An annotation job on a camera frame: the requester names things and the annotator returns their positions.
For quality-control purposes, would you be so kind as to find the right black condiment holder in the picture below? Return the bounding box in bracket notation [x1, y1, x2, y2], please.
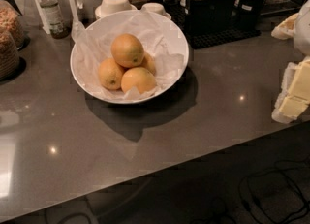
[237, 0, 265, 30]

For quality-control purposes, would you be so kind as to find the glass bottle black cap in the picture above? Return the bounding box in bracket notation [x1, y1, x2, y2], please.
[38, 0, 69, 39]

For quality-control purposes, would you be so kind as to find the white bowl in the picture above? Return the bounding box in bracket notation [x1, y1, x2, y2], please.
[69, 9, 190, 105]

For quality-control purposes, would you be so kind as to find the black condiment holder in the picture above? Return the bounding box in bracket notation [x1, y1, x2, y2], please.
[237, 0, 265, 30]
[184, 0, 235, 35]

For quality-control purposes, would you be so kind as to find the left black condiment holder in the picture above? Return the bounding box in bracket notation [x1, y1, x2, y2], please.
[184, 0, 235, 35]

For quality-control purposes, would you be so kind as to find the lower cereal glass jar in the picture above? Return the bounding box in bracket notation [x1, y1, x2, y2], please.
[0, 28, 19, 80]

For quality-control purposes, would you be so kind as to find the white upturned cup on saucer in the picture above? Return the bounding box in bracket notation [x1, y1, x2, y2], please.
[95, 0, 136, 19]

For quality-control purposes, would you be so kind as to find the back orange in bowl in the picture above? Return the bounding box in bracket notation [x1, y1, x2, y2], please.
[140, 52, 156, 75]

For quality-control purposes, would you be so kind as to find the front orange in bowl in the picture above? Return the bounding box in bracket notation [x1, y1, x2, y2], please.
[121, 67, 157, 94]

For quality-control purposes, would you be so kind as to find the black rubber mat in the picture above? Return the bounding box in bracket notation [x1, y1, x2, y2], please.
[165, 5, 261, 49]

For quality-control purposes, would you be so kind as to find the white tissue paper liner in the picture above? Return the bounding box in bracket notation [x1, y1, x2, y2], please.
[71, 10, 186, 102]

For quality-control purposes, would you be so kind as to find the black floor cable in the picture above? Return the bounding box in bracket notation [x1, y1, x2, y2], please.
[190, 156, 310, 224]

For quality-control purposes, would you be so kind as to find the orange in bowl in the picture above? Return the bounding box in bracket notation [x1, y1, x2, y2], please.
[140, 52, 156, 75]
[98, 58, 125, 90]
[121, 67, 157, 94]

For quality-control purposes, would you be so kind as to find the left orange in bowl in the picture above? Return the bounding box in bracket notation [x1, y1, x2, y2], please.
[98, 58, 125, 90]

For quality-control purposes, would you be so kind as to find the large top orange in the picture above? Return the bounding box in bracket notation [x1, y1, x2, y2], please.
[110, 33, 144, 68]

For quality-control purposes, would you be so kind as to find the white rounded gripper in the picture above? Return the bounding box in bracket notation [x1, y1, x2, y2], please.
[271, 0, 310, 124]

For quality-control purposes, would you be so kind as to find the upper cereal glass jar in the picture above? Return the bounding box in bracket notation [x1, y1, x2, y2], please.
[0, 0, 25, 48]

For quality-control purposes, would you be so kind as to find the cereal glass jar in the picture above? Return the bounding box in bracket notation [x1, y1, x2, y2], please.
[0, 0, 25, 48]
[0, 28, 19, 80]

